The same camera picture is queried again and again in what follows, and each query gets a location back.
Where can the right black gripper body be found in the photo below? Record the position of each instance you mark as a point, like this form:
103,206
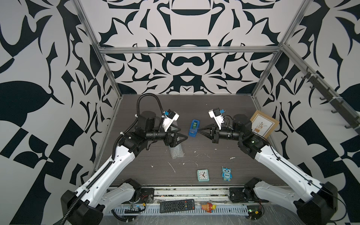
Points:
219,134

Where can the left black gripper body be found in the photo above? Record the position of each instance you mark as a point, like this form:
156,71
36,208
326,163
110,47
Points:
166,137

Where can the clear bubble wrap sheet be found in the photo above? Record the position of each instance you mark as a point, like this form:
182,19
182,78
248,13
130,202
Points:
176,152

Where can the blue tape dispenser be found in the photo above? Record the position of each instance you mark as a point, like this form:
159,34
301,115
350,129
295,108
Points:
194,128

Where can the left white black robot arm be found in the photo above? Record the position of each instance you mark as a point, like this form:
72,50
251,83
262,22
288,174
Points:
88,204

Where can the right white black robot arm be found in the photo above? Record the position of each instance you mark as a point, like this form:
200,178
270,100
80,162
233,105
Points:
314,202

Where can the small teal alarm clock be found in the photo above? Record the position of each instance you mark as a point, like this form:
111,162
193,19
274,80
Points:
203,175

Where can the blue owl figurine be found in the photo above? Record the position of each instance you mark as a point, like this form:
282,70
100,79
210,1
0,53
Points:
226,174

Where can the wooden framed picture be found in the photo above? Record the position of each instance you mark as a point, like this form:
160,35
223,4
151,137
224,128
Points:
263,124

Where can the black remote control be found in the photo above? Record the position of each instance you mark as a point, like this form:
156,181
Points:
177,206

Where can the red yellow toy figure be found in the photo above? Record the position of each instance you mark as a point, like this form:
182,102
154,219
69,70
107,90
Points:
209,207

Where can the left small circuit board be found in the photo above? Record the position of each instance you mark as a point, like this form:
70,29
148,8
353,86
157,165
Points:
135,209

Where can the small circuit board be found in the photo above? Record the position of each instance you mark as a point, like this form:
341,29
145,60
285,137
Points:
135,209
255,212

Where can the right small circuit board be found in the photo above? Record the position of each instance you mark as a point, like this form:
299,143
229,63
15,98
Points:
255,212

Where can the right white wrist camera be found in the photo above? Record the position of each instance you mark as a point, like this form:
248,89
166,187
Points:
216,114

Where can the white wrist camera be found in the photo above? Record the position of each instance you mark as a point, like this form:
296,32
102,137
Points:
169,117
216,114

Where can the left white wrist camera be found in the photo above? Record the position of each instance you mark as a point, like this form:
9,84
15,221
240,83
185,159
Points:
169,117

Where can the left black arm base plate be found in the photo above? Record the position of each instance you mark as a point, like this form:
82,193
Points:
147,195

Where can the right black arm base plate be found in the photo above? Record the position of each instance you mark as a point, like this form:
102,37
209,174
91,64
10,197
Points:
240,195

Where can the black wall hook rack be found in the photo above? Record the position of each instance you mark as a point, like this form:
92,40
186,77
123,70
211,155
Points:
329,95

